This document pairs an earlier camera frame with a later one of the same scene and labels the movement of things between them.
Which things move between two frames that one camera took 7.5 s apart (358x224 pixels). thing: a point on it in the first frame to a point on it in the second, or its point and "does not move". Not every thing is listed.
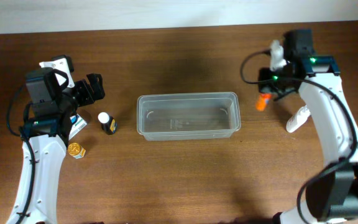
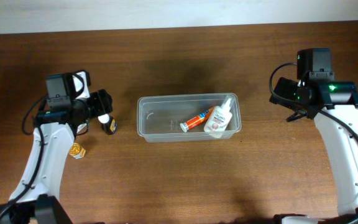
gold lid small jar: (76, 150) does not move
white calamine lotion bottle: (298, 118) to (219, 119)
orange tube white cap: (263, 100) to (202, 117)
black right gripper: (266, 83) to (281, 90)
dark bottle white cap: (108, 124) does not move
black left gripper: (84, 90) to (102, 102)
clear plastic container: (188, 115) does not move
